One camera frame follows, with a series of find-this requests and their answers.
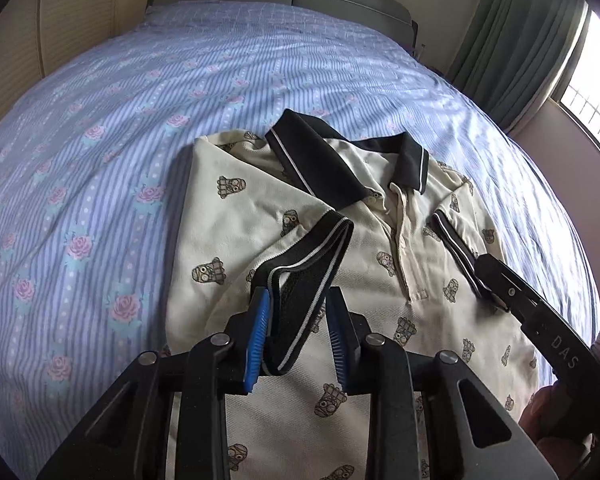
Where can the blue striped floral bed sheet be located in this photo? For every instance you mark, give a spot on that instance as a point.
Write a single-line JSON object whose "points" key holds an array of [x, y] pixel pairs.
{"points": [[94, 165]]}

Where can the window with white grille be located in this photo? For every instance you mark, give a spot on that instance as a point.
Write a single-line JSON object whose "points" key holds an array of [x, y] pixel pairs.
{"points": [[578, 89]]}

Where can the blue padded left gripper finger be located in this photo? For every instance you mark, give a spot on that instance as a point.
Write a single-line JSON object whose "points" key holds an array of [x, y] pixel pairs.
{"points": [[347, 332], [248, 331]]}

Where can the cream polo shirt black collar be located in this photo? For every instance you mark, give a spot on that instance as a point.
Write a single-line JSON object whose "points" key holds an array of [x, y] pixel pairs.
{"points": [[301, 209]]}

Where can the person's right hand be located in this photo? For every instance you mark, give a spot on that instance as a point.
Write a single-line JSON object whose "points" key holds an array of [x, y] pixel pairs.
{"points": [[554, 422]]}

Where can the green curtain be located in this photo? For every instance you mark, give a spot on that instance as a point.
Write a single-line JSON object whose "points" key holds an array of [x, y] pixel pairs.
{"points": [[513, 55]]}

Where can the cream slatted wardrobe door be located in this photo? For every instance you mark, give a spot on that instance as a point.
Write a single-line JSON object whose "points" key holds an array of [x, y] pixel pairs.
{"points": [[39, 36]]}

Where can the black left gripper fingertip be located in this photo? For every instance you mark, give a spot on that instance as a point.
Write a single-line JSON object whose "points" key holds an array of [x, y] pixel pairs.
{"points": [[491, 273]]}

